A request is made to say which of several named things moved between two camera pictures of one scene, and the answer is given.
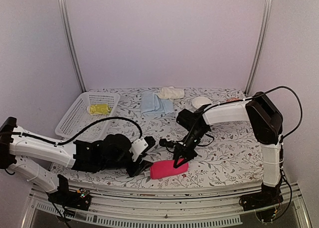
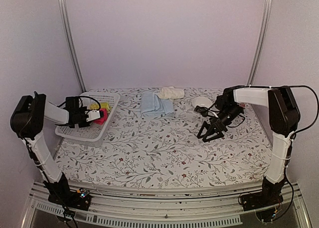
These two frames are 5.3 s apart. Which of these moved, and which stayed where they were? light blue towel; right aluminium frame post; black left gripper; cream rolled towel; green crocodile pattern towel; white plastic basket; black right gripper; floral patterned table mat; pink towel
Moved: pink towel; black right gripper; black left gripper
Stayed: cream rolled towel; light blue towel; floral patterned table mat; green crocodile pattern towel; white plastic basket; right aluminium frame post
